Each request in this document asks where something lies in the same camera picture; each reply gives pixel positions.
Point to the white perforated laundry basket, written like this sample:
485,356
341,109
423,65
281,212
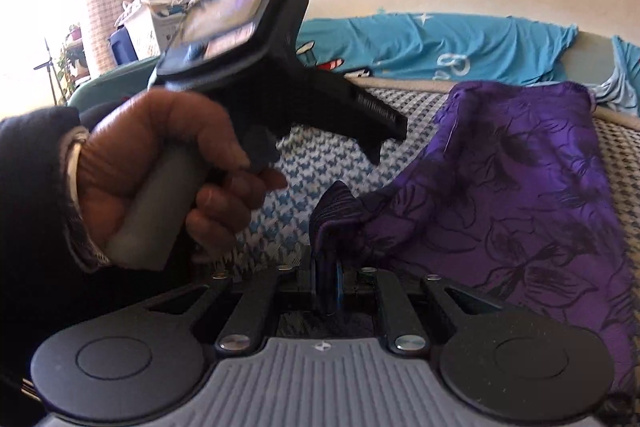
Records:
145,27

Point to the person's left hand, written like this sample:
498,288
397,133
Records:
125,147

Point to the black tripod stand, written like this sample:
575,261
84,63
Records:
50,67

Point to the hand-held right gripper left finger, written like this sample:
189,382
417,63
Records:
320,279

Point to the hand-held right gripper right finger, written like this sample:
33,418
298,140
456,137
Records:
337,282

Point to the purple floral garment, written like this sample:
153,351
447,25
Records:
500,182

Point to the blue storage bin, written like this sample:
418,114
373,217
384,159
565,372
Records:
122,47

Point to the houndstooth bed mat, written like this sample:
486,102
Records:
310,167

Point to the potted green plant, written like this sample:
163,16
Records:
75,57

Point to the blue cartoon printed cover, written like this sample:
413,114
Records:
425,42

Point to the person's left forearm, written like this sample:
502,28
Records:
35,182

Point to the silver bangle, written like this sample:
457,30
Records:
74,167

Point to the grey padded bed rail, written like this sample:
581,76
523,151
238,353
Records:
585,52

